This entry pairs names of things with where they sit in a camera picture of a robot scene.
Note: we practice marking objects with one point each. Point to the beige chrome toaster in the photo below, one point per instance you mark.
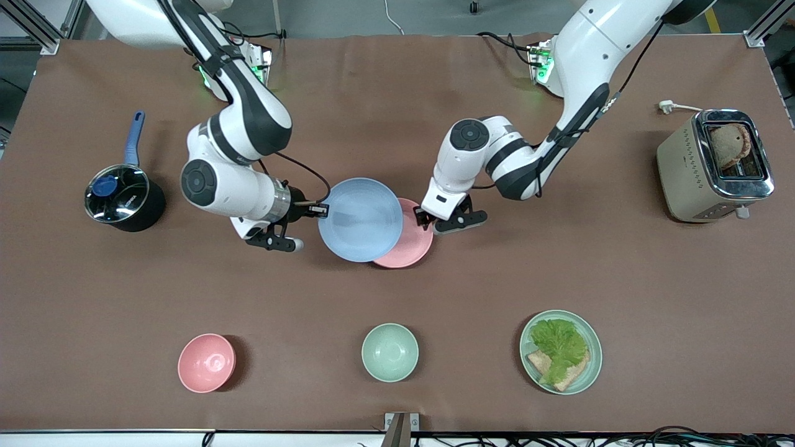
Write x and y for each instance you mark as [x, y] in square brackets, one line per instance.
[683, 174]

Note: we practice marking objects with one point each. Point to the bread slice on plate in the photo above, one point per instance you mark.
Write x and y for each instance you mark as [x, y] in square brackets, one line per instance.
[574, 374]

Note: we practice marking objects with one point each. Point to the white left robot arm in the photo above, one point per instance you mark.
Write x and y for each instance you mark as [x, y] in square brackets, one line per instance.
[584, 68]

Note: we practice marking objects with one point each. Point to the green bowl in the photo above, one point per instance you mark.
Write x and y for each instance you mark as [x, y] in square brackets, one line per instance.
[390, 352]

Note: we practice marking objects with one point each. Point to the metal table edge bracket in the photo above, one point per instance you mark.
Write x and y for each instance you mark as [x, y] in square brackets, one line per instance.
[401, 429]

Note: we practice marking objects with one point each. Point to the light blue plate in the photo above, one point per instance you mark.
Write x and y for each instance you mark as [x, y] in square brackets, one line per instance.
[360, 220]

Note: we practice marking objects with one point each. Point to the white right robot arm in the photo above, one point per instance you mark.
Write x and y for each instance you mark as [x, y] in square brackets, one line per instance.
[248, 105]

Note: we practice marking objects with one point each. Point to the pink bowl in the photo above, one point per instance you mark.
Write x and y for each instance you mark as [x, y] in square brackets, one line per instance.
[206, 363]

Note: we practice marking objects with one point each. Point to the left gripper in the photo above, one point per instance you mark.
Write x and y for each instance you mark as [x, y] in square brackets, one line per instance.
[423, 218]

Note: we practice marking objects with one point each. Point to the brown toast slice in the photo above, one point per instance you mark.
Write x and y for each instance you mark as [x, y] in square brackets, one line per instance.
[728, 146]

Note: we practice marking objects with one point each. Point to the green lettuce leaf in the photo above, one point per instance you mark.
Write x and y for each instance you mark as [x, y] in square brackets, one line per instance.
[559, 344]

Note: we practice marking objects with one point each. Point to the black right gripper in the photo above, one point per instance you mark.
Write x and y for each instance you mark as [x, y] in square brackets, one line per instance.
[300, 210]

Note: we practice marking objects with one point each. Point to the glass lid with blue knob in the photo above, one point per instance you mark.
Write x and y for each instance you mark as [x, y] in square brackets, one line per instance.
[117, 192]

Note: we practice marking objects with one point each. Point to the white power plug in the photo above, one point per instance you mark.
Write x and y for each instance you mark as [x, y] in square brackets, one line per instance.
[667, 107]

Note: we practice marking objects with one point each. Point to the brown table cover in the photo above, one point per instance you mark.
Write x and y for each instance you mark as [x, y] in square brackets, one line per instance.
[397, 310]

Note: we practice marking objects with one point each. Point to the aluminium frame profile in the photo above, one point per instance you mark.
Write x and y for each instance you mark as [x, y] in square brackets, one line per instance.
[767, 25]
[37, 25]

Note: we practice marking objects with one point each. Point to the green plate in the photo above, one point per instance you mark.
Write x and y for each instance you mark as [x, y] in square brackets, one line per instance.
[593, 363]

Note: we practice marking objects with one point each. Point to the pink plate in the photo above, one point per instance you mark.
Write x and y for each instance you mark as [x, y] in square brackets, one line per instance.
[413, 242]

